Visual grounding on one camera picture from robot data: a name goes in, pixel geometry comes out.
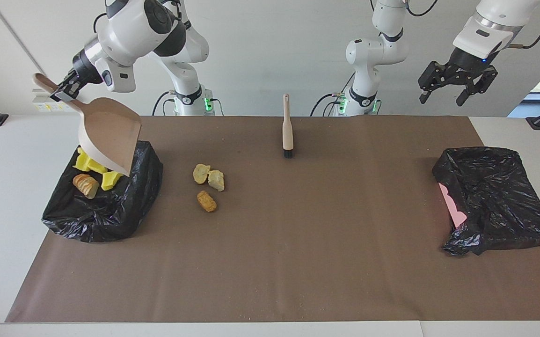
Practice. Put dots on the yellow sponge piece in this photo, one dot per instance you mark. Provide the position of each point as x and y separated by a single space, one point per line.
98 167
82 161
111 180

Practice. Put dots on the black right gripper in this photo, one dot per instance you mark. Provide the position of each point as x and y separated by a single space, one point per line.
88 68

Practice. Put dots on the beige hand brush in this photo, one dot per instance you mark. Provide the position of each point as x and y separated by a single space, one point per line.
288 126

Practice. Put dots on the brown paper table mat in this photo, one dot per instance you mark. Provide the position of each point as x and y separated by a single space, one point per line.
345 281

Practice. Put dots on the black plastic trash bag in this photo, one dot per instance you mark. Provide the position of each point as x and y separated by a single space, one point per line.
494 196
111 215

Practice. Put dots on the pink plastic bin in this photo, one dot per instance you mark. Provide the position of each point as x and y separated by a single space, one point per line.
455 210

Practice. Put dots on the beige plastic dustpan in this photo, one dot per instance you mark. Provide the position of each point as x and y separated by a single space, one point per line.
111 131

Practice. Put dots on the white wall socket box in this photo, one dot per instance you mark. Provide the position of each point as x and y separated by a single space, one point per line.
45 107

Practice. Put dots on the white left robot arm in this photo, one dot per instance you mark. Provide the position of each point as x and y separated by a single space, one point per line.
368 51

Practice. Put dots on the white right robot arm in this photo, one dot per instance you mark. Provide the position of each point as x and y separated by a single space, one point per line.
129 32

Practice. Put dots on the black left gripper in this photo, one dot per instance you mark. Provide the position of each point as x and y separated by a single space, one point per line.
466 63

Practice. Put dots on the brown toy bread roll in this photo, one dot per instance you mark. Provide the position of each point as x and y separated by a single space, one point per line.
206 201

